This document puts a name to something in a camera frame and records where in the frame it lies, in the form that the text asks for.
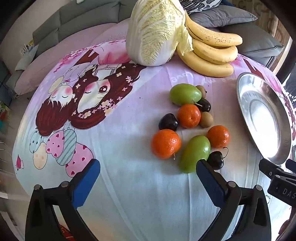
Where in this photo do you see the cartoon printed blanket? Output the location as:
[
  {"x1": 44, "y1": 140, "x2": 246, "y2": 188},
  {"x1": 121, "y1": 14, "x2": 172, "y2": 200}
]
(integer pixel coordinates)
[{"x1": 13, "y1": 39, "x2": 296, "y2": 241}]

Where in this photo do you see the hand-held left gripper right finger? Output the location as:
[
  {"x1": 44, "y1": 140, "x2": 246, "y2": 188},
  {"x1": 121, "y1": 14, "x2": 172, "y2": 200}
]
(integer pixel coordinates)
[{"x1": 196, "y1": 159, "x2": 271, "y2": 241}]

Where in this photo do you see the black white patterned cushion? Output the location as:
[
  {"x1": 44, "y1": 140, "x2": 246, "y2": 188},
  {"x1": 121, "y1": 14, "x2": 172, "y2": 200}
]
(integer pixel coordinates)
[{"x1": 180, "y1": 0, "x2": 229, "y2": 15}]

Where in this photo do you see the pale blue pillow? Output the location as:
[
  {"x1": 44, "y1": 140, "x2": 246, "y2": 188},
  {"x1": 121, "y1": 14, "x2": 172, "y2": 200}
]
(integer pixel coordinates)
[{"x1": 15, "y1": 45, "x2": 38, "y2": 71}]

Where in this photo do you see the orange mandarin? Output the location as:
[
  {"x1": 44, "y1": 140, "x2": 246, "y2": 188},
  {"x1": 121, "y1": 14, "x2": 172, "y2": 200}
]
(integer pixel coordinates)
[
  {"x1": 177, "y1": 103, "x2": 201, "y2": 129},
  {"x1": 206, "y1": 125, "x2": 230, "y2": 149},
  {"x1": 151, "y1": 129, "x2": 182, "y2": 160}
]

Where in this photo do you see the napa cabbage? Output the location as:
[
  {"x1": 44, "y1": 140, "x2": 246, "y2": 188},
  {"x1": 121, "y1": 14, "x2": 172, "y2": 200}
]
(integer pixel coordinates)
[{"x1": 126, "y1": 0, "x2": 194, "y2": 67}]

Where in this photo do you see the green oval fruit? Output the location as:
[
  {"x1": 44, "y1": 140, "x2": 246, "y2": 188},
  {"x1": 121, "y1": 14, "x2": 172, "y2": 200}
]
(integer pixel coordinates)
[
  {"x1": 179, "y1": 135, "x2": 211, "y2": 174},
  {"x1": 169, "y1": 83, "x2": 202, "y2": 106}
]

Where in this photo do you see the grey sofa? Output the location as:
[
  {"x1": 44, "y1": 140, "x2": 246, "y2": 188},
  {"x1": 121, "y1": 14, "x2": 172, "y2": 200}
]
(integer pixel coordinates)
[{"x1": 32, "y1": 0, "x2": 139, "y2": 49}]

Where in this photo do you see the grey cushion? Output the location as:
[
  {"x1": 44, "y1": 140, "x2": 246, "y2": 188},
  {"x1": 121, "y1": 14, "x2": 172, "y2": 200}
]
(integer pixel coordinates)
[
  {"x1": 190, "y1": 5, "x2": 258, "y2": 28},
  {"x1": 222, "y1": 23, "x2": 285, "y2": 67}
]

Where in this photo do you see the white printed package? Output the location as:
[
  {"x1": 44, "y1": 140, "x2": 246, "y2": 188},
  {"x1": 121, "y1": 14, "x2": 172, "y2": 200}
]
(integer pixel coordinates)
[{"x1": 21, "y1": 40, "x2": 35, "y2": 55}]

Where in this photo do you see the bunch of yellow bananas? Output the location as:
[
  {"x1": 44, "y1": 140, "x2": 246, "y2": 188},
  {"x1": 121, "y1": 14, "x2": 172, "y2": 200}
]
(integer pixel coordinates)
[{"x1": 177, "y1": 45, "x2": 234, "y2": 77}]

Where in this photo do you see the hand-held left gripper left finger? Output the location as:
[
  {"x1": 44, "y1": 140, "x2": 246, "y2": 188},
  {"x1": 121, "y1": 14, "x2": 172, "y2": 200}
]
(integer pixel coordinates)
[{"x1": 25, "y1": 159, "x2": 101, "y2": 241}]

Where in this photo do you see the silver metal plate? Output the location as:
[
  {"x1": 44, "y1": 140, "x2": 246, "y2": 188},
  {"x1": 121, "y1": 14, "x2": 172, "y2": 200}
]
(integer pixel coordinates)
[{"x1": 236, "y1": 72, "x2": 292, "y2": 165}]

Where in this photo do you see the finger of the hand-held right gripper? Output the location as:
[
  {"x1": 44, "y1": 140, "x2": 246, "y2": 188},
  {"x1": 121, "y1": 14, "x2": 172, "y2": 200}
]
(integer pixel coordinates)
[
  {"x1": 285, "y1": 159, "x2": 296, "y2": 174},
  {"x1": 258, "y1": 159, "x2": 286, "y2": 179}
]

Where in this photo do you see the dark cherry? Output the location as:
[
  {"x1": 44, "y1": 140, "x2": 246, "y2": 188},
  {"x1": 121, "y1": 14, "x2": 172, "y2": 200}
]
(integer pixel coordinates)
[
  {"x1": 194, "y1": 98, "x2": 211, "y2": 113},
  {"x1": 207, "y1": 147, "x2": 229, "y2": 170},
  {"x1": 158, "y1": 113, "x2": 179, "y2": 131}
]

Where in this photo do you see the brown longan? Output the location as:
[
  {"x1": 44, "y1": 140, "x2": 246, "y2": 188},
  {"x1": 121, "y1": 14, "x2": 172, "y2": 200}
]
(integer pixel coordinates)
[
  {"x1": 195, "y1": 85, "x2": 208, "y2": 98},
  {"x1": 199, "y1": 112, "x2": 213, "y2": 128}
]

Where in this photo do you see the yellow banana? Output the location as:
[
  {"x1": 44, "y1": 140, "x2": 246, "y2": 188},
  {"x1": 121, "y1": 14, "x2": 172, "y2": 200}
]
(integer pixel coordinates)
[
  {"x1": 185, "y1": 10, "x2": 243, "y2": 48},
  {"x1": 191, "y1": 38, "x2": 238, "y2": 65}
]

